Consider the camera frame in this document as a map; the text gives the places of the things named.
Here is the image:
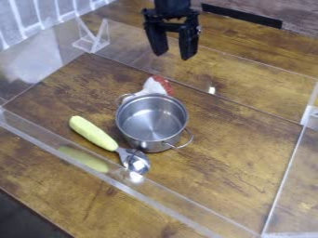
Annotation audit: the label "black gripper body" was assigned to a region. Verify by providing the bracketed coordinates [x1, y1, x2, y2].
[142, 0, 202, 34]

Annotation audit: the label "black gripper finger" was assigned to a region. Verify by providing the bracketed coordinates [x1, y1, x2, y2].
[179, 28, 199, 60]
[145, 23, 169, 56]

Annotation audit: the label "red and white mushroom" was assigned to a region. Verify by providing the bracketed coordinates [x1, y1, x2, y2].
[134, 75, 174, 96]

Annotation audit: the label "silver pot with handles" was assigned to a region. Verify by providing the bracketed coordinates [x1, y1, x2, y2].
[115, 94, 194, 152]

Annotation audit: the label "black strip on table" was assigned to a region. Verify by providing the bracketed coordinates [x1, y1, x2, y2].
[202, 3, 283, 29]

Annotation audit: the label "clear acrylic triangle bracket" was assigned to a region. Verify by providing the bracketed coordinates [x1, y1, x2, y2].
[72, 19, 111, 53]

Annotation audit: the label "spoon with yellow handle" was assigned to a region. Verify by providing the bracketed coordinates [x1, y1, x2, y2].
[68, 115, 150, 175]

